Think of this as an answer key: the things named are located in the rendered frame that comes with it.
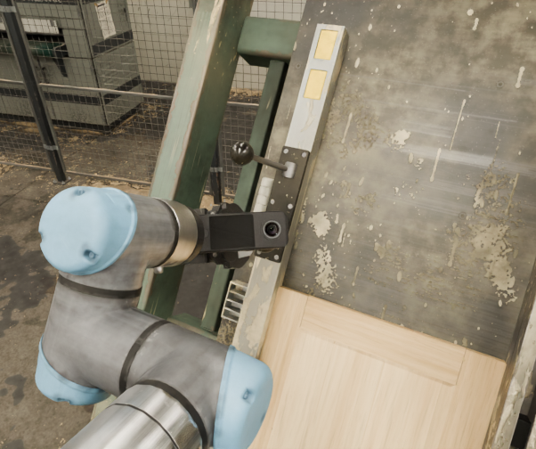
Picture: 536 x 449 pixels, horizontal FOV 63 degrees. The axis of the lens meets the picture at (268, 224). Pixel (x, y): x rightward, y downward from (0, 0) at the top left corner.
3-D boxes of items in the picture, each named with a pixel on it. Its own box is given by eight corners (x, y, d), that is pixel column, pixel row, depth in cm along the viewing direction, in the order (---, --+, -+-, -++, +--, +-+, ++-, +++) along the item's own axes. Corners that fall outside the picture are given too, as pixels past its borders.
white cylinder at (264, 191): (265, 178, 82) (255, 219, 82) (260, 175, 79) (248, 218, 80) (280, 182, 81) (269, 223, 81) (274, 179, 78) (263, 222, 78)
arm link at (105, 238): (20, 267, 37) (44, 170, 37) (109, 264, 48) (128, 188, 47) (89, 297, 34) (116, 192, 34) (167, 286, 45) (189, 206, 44)
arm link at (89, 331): (102, 437, 35) (136, 308, 35) (8, 384, 39) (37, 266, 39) (160, 405, 43) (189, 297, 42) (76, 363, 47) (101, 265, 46)
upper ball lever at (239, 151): (284, 181, 77) (223, 160, 69) (290, 159, 77) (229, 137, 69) (298, 183, 74) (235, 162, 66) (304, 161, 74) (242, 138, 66)
